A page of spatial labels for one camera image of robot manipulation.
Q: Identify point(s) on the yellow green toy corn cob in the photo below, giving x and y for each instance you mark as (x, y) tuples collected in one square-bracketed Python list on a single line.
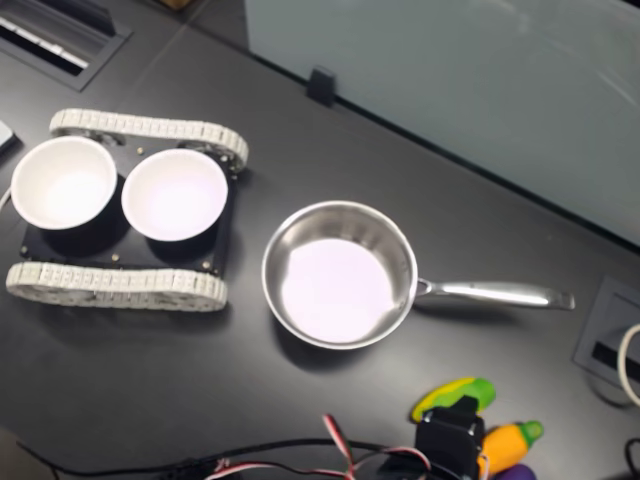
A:
[(445, 395)]

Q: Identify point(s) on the grey flat device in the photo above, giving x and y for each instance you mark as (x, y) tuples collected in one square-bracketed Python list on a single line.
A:
[(5, 136)]

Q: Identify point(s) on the tracked vehicle with white tracks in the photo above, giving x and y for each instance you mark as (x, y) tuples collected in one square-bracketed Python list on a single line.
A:
[(125, 292)]

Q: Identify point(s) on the orange toy carrot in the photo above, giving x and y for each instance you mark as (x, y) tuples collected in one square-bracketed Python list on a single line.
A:
[(505, 442)]

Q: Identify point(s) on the brown cardboard box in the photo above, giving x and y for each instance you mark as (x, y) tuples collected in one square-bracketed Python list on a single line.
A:
[(177, 3)]

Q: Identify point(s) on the black partition clip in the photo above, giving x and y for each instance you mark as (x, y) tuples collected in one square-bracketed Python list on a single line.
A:
[(321, 85)]

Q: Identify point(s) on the purple toy aubergine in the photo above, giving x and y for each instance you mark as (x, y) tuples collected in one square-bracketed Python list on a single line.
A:
[(520, 474)]

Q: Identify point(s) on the white bowl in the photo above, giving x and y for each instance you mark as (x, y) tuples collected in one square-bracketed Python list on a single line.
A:
[(175, 200), (65, 185)]

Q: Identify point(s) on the frosted glass partition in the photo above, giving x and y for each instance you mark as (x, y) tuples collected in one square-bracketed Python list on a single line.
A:
[(450, 75)]

